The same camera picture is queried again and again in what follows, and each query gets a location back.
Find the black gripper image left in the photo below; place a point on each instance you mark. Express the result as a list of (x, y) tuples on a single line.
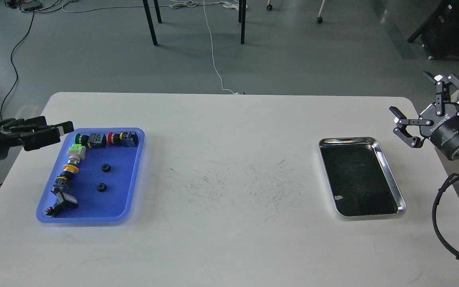
[(36, 133)]

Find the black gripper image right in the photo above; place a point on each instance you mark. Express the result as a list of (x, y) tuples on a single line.
[(439, 122)]

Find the black gear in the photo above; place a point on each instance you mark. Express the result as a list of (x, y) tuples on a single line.
[(101, 187), (105, 168)]

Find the silver metal tray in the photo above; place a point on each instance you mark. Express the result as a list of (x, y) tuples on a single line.
[(362, 185)]

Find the blue plastic tray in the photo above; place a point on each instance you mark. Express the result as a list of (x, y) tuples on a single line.
[(96, 207)]

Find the black cabinet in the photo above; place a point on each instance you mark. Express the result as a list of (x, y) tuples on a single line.
[(439, 33)]

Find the black table leg left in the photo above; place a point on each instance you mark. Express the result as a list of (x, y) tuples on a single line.
[(150, 23)]

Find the black table leg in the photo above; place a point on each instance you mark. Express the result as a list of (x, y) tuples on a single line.
[(150, 23), (242, 6)]

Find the black table leg right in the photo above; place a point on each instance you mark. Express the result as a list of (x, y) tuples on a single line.
[(242, 6)]

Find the green white connector switch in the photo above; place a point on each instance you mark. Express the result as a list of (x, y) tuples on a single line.
[(76, 153)]

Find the yellow ring push button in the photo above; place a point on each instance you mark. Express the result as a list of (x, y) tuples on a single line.
[(63, 180)]

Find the green push button switch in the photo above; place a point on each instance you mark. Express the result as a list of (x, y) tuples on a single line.
[(92, 141)]

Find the black white switch block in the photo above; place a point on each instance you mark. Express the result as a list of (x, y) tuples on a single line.
[(64, 201)]

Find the red push button switch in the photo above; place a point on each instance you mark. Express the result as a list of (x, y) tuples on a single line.
[(123, 139)]

